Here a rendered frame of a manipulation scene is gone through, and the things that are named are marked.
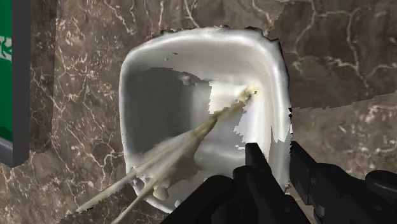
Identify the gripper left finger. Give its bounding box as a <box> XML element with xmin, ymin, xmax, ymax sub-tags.
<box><xmin>160</xmin><ymin>142</ymin><xmax>312</xmax><ymax>224</ymax></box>

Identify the green and grey box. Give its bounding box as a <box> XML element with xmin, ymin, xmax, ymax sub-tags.
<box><xmin>0</xmin><ymin>0</ymin><xmax>32</xmax><ymax>169</ymax></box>

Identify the white deep bowl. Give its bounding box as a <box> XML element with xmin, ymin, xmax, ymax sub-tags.
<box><xmin>118</xmin><ymin>25</ymin><xmax>293</xmax><ymax>214</ymax></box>

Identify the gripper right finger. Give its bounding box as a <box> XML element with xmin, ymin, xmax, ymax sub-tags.
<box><xmin>289</xmin><ymin>141</ymin><xmax>397</xmax><ymax>224</ymax></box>

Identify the beige wooden chopstick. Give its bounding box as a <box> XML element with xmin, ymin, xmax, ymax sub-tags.
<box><xmin>111</xmin><ymin>120</ymin><xmax>218</xmax><ymax>224</ymax></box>
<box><xmin>75</xmin><ymin>85</ymin><xmax>258</xmax><ymax>214</ymax></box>

